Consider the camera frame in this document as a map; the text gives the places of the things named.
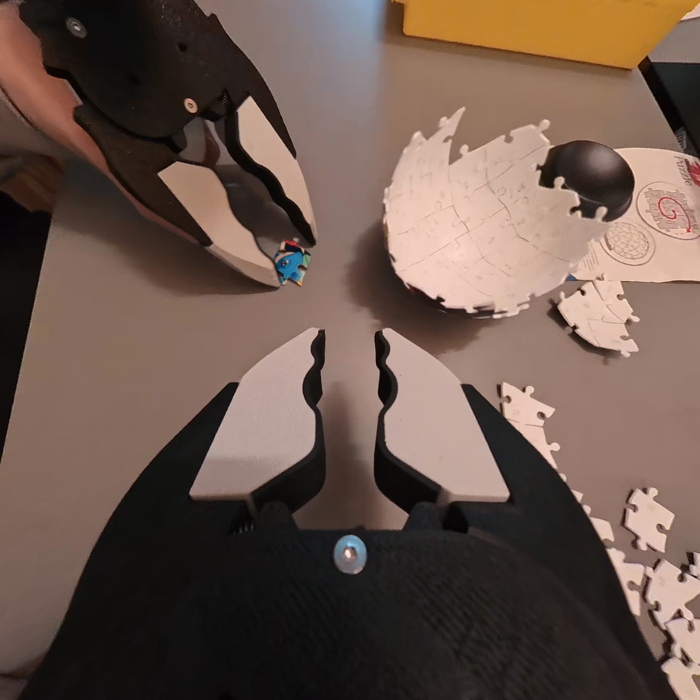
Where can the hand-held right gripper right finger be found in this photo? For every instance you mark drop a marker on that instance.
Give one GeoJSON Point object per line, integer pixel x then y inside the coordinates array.
{"type": "Point", "coordinates": [432, 437]}

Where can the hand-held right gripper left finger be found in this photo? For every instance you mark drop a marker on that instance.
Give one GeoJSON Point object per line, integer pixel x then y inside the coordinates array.
{"type": "Point", "coordinates": [262, 432]}

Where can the person's left hand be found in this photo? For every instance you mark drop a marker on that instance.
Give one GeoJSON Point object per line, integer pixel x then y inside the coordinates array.
{"type": "Point", "coordinates": [33, 93]}

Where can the white paper sheet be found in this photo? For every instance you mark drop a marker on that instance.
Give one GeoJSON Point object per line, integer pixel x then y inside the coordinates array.
{"type": "Point", "coordinates": [692, 10]}

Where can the joined white puzzle pieces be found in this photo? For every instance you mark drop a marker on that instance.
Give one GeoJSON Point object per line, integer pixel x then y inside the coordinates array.
{"type": "Point", "coordinates": [599, 322]}

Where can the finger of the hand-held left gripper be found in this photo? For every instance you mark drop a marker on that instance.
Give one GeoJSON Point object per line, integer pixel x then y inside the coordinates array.
{"type": "Point", "coordinates": [213, 213]}
{"type": "Point", "coordinates": [273, 153]}

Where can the black box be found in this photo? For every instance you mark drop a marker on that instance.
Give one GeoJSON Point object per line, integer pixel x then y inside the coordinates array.
{"type": "Point", "coordinates": [678, 93]}

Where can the yellow plastic bin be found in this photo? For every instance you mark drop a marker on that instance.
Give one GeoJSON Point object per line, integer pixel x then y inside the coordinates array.
{"type": "Point", "coordinates": [519, 27]}

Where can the white instruction leaflet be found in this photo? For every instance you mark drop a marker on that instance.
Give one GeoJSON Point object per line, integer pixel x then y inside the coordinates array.
{"type": "Point", "coordinates": [656, 257]}

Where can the colourful printed puzzle piece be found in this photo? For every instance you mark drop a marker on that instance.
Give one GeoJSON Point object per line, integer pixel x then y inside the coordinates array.
{"type": "Point", "coordinates": [290, 265]}

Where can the black dome stand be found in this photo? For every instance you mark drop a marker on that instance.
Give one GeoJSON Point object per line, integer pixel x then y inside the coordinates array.
{"type": "Point", "coordinates": [593, 169]}

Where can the partly built white puzzle ball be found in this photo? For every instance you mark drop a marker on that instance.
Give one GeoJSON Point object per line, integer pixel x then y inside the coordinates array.
{"type": "Point", "coordinates": [465, 229]}

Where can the person's left forearm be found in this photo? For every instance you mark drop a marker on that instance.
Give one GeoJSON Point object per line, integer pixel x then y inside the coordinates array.
{"type": "Point", "coordinates": [11, 131]}

